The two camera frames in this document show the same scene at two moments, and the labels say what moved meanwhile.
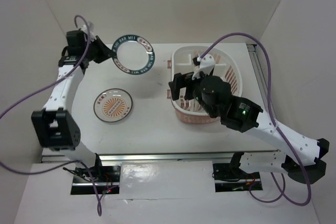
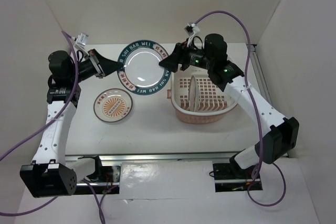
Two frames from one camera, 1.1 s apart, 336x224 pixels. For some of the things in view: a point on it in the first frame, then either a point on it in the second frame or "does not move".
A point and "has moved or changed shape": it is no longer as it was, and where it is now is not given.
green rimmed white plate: [134, 54] has moved or changed shape
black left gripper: [105, 52] → [102, 65]
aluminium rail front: [224, 157] does not move
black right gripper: [179, 81] → [178, 56]
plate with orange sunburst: [113, 105] does not move
